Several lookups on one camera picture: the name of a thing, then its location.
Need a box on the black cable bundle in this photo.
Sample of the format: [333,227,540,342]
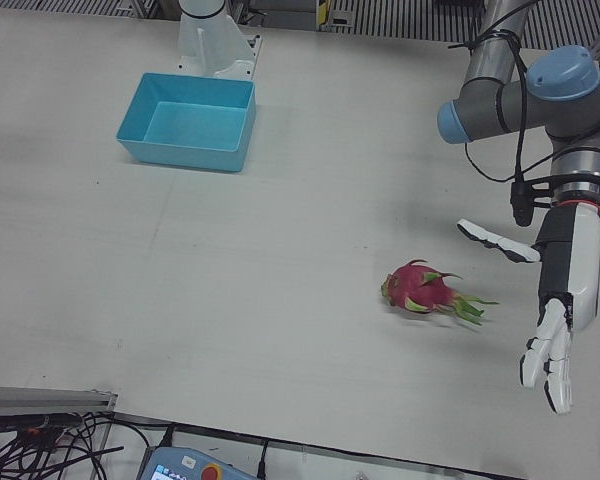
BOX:
[0,412,154,480]

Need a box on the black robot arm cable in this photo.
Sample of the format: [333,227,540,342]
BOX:
[448,27,556,189]

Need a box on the pink dragon fruit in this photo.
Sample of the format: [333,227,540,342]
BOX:
[379,258,500,327]

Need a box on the light blue plastic bin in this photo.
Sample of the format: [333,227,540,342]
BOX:
[115,72,258,175]

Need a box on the white mounting pedestal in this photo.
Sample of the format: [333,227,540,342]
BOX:
[175,0,264,80]

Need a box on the teach pendant with white sticker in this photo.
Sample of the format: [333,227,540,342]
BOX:
[135,446,259,480]

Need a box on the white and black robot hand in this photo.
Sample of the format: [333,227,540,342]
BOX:
[456,199,600,415]

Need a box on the aluminium profile rail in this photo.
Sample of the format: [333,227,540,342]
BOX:
[0,385,119,416]

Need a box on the black power strip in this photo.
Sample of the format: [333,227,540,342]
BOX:
[0,412,81,435]

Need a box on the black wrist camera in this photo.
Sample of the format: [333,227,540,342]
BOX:
[509,172,556,229]

